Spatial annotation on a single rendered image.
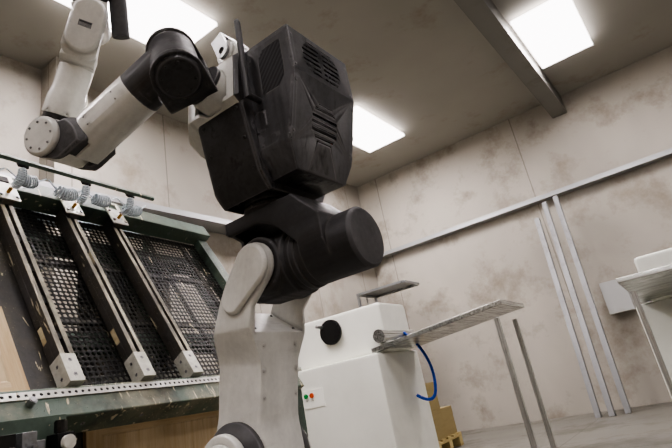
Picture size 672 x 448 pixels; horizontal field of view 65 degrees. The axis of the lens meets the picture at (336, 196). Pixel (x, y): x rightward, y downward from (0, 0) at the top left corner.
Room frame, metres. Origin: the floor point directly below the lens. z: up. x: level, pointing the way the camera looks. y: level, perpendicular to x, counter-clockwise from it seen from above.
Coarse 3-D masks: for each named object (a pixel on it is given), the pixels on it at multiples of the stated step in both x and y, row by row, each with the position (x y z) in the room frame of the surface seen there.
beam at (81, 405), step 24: (216, 384) 2.52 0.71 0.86; (0, 408) 1.66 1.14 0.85; (24, 408) 1.72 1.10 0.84; (48, 408) 1.78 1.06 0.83; (72, 408) 1.86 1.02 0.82; (96, 408) 1.93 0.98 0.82; (120, 408) 2.02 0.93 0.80; (144, 408) 2.13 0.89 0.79; (168, 408) 2.26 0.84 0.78; (192, 408) 2.41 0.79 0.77; (216, 408) 2.57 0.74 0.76
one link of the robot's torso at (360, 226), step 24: (264, 216) 0.92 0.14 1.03; (288, 216) 0.89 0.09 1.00; (312, 216) 0.87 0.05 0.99; (336, 216) 0.87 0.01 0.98; (360, 216) 0.88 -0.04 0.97; (240, 240) 1.00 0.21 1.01; (288, 240) 0.92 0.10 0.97; (312, 240) 0.87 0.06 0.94; (336, 240) 0.85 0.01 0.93; (360, 240) 0.86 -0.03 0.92; (312, 264) 0.90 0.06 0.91; (336, 264) 0.88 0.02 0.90; (360, 264) 0.87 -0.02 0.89; (312, 288) 0.95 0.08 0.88
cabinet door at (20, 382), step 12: (0, 312) 1.88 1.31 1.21; (0, 324) 1.85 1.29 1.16; (0, 336) 1.82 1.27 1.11; (0, 348) 1.80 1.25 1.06; (12, 348) 1.84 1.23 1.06; (0, 360) 1.78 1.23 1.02; (12, 360) 1.81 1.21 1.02; (0, 372) 1.76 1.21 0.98; (12, 372) 1.79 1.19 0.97; (0, 384) 1.73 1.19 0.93; (12, 384) 1.77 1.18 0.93; (24, 384) 1.80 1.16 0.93
